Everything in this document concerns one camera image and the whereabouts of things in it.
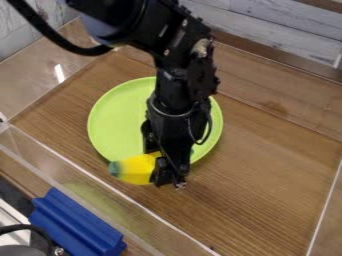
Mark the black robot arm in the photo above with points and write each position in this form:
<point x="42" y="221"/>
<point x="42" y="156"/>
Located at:
<point x="162" y="28"/>

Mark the green round plate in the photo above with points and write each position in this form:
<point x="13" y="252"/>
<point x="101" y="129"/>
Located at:
<point x="118" y="115"/>

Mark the yellow toy banana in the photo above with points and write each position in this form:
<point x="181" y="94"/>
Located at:
<point x="134" y="170"/>

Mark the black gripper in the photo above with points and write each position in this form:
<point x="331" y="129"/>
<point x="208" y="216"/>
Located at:
<point x="172" y="133"/>

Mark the clear acrylic front wall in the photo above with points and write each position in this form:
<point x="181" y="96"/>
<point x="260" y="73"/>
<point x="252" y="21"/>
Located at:
<point x="39" y="171"/>

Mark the blue plastic clamp block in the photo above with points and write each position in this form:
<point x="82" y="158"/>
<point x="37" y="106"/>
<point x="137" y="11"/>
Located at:
<point x="78" y="230"/>

